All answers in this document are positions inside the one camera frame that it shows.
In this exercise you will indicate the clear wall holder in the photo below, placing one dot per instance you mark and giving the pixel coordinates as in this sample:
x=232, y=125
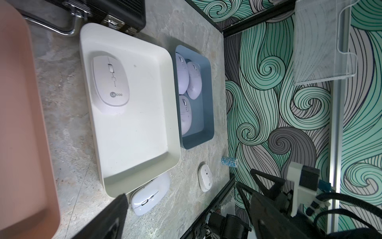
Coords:
x=321, y=42

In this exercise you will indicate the white mouse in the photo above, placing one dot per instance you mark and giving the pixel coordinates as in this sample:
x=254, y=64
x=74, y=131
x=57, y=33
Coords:
x=205, y=178
x=111, y=81
x=148, y=196

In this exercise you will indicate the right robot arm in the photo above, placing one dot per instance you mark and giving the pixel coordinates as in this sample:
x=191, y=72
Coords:
x=231, y=226

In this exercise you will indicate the white storage tray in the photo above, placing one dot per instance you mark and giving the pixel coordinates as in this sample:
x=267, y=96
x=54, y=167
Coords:
x=139, y=141

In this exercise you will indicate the pink storage tray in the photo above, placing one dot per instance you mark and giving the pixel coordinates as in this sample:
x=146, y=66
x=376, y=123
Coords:
x=29, y=202

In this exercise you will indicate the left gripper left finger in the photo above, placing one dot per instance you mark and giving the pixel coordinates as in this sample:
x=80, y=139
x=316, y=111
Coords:
x=109, y=223

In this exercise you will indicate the black case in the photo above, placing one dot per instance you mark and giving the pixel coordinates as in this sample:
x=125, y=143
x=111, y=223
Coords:
x=125, y=16

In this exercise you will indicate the purple mouse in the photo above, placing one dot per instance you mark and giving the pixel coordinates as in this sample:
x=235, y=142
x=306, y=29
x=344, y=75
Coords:
x=195, y=81
x=182, y=74
x=185, y=113

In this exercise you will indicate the crumpled plastic wrapper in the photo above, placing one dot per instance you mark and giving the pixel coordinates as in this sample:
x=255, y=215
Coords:
x=229, y=161

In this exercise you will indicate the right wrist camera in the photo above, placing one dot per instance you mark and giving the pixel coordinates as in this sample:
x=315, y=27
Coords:
x=307, y=183

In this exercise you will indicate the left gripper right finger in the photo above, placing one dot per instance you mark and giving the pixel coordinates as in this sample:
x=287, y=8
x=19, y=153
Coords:
x=268, y=222

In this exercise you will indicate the blue storage tray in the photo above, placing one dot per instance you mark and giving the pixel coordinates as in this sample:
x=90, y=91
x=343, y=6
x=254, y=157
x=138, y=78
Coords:
x=202, y=127

